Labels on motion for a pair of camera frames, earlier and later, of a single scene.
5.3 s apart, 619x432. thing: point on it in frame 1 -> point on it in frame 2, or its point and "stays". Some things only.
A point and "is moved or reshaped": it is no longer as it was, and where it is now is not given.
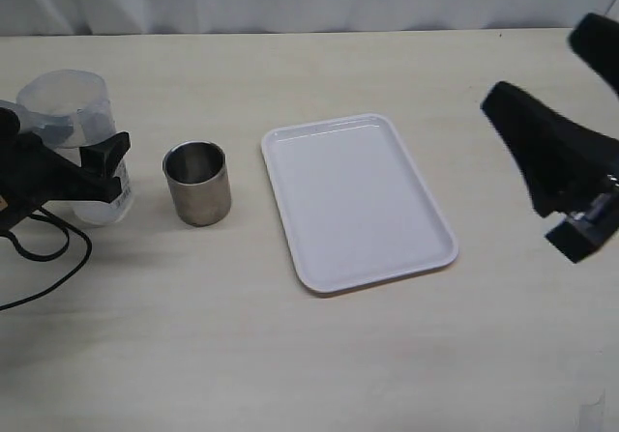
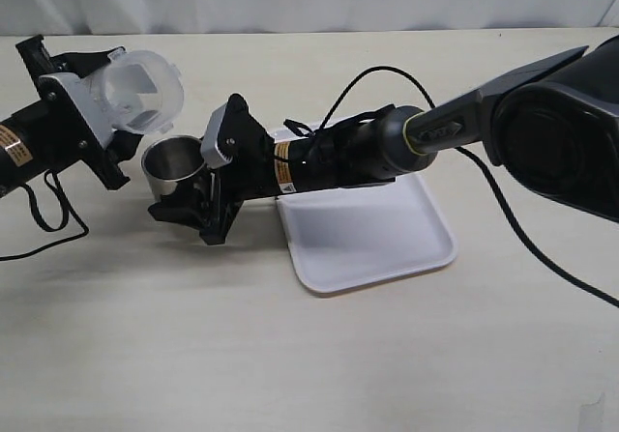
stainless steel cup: [199, 183] is moved or reshaped
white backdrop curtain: [146, 1] stays
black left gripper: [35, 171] -> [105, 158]
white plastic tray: [352, 202] stays
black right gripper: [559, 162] -> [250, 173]
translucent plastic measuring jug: [68, 109] is moved or reshaped
